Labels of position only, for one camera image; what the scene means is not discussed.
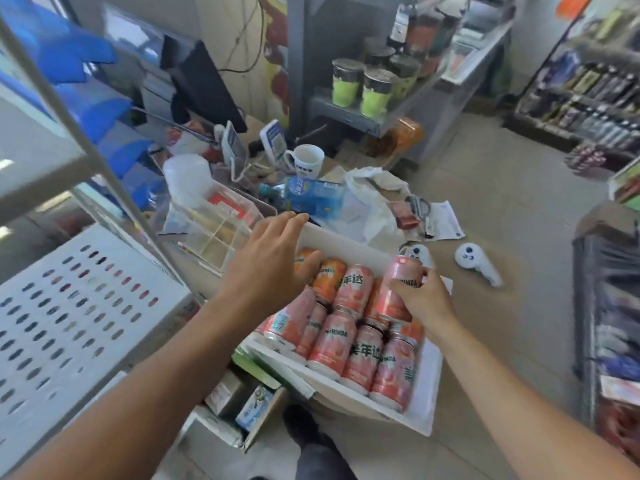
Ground person's left hand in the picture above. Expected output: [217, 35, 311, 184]
[217, 211, 323, 324]

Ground person's right hand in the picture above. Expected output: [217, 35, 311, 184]
[387, 267, 459, 345]

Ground pink soda can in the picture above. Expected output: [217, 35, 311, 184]
[375, 254, 426, 323]

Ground white plastic tray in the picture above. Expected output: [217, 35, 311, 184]
[239, 222, 453, 437]

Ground pile of red cans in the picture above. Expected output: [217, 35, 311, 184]
[249, 264, 426, 415]

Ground white metal shelf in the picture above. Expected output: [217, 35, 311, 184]
[0, 14, 201, 480]

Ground person's left forearm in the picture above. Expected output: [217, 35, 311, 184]
[9, 294, 261, 480]

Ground person's right forearm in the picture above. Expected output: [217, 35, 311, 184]
[425, 319, 640, 480]

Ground person's right shoe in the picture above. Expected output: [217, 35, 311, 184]
[282, 404, 336, 448]

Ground person's dark grey trousers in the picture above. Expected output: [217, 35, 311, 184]
[295, 442, 359, 480]

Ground white handheld controller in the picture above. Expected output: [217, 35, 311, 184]
[453, 242, 503, 288]
[399, 243, 433, 271]

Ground clear acrylic organizer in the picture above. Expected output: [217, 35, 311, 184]
[159, 187, 279, 275]

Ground red white small box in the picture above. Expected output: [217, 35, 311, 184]
[207, 192, 246, 215]

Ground blue drink bottle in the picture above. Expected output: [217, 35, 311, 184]
[258, 175, 346, 217]

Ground white paper receipt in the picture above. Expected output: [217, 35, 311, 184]
[422, 200, 466, 241]

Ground white document sheet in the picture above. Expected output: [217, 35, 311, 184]
[319, 194, 366, 231]

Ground grey cloth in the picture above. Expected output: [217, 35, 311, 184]
[235, 164, 281, 191]

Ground small red packet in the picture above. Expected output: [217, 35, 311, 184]
[387, 200, 421, 231]

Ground green flat box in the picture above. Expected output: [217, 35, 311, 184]
[232, 347, 281, 391]

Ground grey scissors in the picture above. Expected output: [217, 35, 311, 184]
[405, 194, 432, 221]

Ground white plastic bag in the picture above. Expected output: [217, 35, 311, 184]
[345, 166, 411, 251]

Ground white mug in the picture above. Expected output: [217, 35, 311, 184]
[283, 143, 326, 179]

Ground white frosted plastic container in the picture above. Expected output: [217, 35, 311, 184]
[162, 153, 213, 208]

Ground blue rounded code stand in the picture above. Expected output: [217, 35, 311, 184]
[259, 119, 287, 161]

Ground white framed code stand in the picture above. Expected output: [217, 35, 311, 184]
[219, 120, 249, 168]

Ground small brown box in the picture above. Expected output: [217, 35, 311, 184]
[205, 369, 246, 415]

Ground small blue carton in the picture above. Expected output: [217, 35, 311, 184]
[235, 384, 275, 431]

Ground white red cat figurine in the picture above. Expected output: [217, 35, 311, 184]
[165, 119, 221, 155]

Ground open cardboard floor box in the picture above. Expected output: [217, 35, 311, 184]
[192, 364, 291, 453]

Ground orange snack bag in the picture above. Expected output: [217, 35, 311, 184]
[379, 117, 426, 158]

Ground dark snack display rack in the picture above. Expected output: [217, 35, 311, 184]
[572, 229, 640, 455]

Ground brown cardboard box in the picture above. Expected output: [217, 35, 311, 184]
[575, 202, 640, 241]

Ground green lidded snack cup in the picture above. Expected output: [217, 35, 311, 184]
[365, 46, 396, 68]
[389, 54, 422, 98]
[361, 68, 399, 119]
[331, 58, 366, 108]

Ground black cash register monitor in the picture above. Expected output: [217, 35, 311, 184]
[102, 4, 249, 135]

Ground grey display stand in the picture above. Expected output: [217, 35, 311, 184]
[287, 0, 516, 161]

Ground blue plastic display rack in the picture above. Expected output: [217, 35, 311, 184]
[0, 0, 166, 211]

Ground orange lidded snack cup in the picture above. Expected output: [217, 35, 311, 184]
[407, 9, 446, 78]

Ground dark glass bottle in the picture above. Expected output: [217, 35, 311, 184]
[387, 0, 416, 53]

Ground orange hanging sign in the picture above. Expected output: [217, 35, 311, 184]
[555, 0, 596, 21]

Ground yellow red wall poster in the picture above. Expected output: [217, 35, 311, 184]
[259, 0, 290, 128]

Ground black cable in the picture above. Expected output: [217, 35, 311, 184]
[217, 0, 266, 75]

